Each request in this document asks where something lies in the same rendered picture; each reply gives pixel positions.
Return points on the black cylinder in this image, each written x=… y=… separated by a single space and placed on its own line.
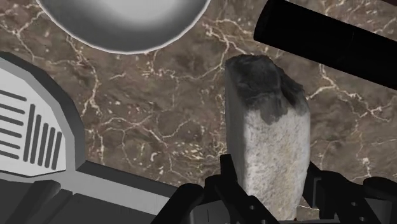
x=325 y=40

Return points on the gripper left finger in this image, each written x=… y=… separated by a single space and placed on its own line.
x=226 y=192

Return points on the grey metal bowl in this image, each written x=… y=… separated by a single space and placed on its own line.
x=124 y=21

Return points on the white block with dark end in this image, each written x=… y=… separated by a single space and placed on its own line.
x=273 y=149

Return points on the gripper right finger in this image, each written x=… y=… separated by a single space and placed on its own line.
x=341 y=198

